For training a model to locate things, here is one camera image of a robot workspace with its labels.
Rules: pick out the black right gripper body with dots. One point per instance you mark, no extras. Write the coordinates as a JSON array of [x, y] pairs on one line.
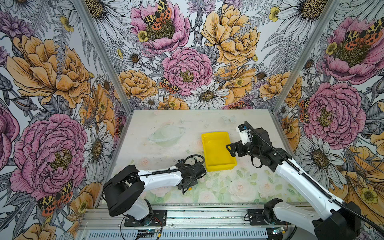
[[246, 149]]

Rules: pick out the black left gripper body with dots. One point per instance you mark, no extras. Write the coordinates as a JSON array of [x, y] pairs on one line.
[[193, 182]]

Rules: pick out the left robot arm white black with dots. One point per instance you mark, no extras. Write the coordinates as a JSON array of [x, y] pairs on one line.
[[122, 192]]

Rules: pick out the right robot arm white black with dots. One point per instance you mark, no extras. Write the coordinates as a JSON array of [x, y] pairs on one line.
[[330, 219]]

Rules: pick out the yellow plastic bin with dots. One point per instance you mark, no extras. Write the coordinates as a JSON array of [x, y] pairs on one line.
[[217, 157]]

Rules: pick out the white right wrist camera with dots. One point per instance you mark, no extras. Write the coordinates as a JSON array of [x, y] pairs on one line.
[[245, 134]]

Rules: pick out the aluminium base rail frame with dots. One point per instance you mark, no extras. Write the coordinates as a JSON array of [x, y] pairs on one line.
[[189, 222]]

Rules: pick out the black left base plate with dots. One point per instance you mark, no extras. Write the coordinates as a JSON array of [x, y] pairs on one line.
[[157, 219]]

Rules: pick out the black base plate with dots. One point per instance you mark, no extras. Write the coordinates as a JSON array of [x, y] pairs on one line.
[[256, 217], [157, 219]]

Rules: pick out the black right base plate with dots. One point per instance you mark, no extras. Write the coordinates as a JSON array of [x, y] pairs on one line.
[[256, 217]]

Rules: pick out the aluminium corner post right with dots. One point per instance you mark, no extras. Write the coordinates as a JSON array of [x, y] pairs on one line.
[[323, 22]]

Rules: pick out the aluminium corner post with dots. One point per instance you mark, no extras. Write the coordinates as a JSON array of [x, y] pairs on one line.
[[97, 41], [323, 22]]

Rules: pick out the aluminium corner post left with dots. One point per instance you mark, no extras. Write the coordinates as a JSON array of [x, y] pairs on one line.
[[97, 41]]

